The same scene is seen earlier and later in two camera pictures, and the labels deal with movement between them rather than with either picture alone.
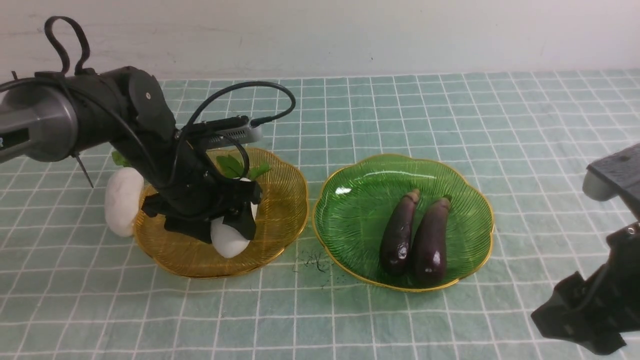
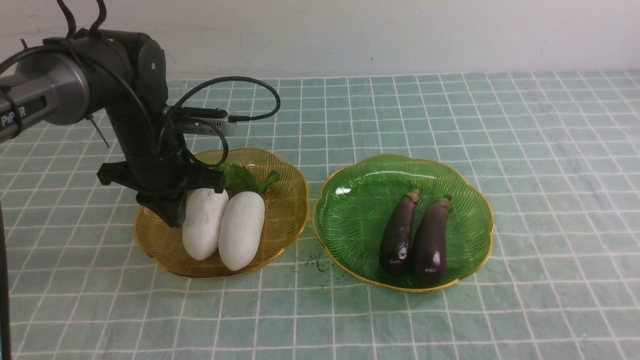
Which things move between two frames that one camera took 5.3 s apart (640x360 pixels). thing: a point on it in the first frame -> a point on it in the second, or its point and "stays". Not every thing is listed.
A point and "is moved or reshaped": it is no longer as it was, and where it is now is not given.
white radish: x=123 y=192 is moved or reshaped
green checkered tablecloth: x=70 y=289 stays
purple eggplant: x=395 y=243 stays
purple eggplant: x=430 y=245 stays
